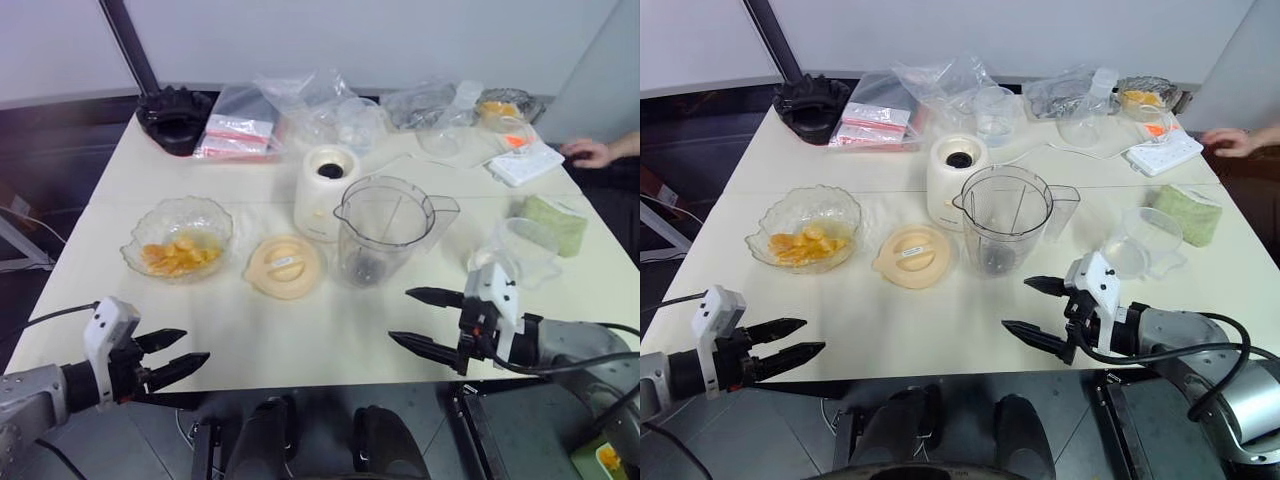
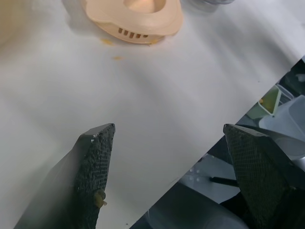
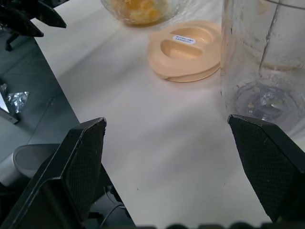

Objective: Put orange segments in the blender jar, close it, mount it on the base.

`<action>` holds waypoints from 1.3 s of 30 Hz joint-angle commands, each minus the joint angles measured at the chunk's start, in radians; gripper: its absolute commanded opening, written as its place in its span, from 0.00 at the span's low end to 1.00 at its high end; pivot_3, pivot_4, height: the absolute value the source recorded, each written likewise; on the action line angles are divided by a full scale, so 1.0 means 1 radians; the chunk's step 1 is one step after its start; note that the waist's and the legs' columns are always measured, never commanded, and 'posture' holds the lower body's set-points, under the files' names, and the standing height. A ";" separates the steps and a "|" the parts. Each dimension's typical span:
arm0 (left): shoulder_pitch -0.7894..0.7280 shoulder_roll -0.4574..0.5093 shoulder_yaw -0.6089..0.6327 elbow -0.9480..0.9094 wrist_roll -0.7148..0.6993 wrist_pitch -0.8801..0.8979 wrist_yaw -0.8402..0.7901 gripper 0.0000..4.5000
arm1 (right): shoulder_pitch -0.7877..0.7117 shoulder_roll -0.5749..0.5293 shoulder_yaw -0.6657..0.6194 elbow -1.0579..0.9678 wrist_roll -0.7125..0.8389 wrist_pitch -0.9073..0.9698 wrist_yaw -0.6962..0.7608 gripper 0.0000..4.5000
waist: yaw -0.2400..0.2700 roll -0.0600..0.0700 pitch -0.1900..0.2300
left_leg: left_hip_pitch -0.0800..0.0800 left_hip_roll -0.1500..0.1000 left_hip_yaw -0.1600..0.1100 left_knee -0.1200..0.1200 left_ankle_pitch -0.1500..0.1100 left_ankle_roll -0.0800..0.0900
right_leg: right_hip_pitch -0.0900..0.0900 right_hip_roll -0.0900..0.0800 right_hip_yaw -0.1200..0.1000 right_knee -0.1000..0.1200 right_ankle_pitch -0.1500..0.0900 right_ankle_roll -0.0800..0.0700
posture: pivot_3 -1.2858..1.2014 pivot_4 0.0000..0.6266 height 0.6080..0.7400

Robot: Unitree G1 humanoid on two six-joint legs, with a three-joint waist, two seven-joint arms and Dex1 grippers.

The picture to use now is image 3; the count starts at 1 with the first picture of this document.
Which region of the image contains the thin cable under table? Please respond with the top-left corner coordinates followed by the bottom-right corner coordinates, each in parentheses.
top-left (99, 186), bottom-right (126, 228)

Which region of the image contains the beige round blender lid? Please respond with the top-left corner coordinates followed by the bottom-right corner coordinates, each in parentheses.
top-left (147, 20), bottom-right (223, 83)

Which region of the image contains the white grey rounded shell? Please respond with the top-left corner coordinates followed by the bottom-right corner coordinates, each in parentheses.
top-left (0, 143), bottom-right (61, 188)

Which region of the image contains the clear glass bowl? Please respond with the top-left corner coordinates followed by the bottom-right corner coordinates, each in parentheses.
top-left (100, 0), bottom-right (182, 27)

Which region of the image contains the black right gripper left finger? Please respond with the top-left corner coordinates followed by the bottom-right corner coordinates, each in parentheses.
top-left (0, 117), bottom-right (107, 229)

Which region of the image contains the black chair base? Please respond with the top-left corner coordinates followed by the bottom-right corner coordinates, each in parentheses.
top-left (4, 30), bottom-right (20, 52)

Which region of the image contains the clear blender jar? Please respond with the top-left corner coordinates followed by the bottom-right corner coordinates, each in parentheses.
top-left (220, 0), bottom-right (305, 153)

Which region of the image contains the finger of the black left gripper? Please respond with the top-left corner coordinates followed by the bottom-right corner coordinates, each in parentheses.
top-left (0, 9), bottom-right (45, 38)
top-left (0, 0), bottom-right (67, 29)

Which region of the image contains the crumpled clear plastic wrapper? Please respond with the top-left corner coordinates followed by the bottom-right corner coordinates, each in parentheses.
top-left (6, 91), bottom-right (30, 113)

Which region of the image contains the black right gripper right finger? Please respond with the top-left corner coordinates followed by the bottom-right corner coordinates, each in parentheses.
top-left (228, 114), bottom-right (305, 224)

